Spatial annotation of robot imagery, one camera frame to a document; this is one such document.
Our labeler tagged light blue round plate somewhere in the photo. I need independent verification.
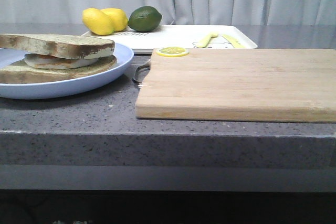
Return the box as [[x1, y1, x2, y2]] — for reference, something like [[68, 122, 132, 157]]
[[1, 43, 134, 100]]

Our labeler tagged bread slice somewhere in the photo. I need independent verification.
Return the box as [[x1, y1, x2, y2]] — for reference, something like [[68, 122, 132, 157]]
[[1, 34, 115, 59], [1, 55, 117, 84]]

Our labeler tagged toy fried egg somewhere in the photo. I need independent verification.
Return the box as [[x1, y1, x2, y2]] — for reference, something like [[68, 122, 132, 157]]
[[24, 54, 98, 70]]

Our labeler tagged white rectangular tray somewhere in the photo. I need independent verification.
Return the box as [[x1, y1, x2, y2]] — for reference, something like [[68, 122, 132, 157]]
[[81, 25, 258, 56]]

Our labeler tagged yellow lemon slice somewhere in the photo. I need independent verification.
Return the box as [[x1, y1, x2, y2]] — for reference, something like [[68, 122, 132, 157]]
[[155, 46, 189, 57]]

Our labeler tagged yellow plastic fork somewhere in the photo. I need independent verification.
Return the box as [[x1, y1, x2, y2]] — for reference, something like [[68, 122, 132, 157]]
[[195, 31, 218, 48]]

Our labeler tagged green lime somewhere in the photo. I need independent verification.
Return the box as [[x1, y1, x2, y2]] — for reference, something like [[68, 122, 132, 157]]
[[128, 6, 162, 32]]

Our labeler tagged yellow plastic knife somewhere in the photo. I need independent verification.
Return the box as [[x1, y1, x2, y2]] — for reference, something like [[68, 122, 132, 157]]
[[222, 35, 245, 48]]

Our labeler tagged rear yellow lemon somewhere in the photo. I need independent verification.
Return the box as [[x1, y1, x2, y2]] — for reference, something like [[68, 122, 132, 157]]
[[101, 8, 128, 32]]

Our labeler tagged front yellow lemon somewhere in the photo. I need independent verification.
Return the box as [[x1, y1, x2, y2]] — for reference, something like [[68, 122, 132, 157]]
[[82, 8, 114, 36]]

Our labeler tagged wooden cutting board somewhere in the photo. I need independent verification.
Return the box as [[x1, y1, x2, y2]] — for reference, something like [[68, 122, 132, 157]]
[[135, 49, 335, 123]]

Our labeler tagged metal cutting board handle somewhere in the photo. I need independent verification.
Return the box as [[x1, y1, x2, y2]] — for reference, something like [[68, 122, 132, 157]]
[[132, 60, 151, 88]]

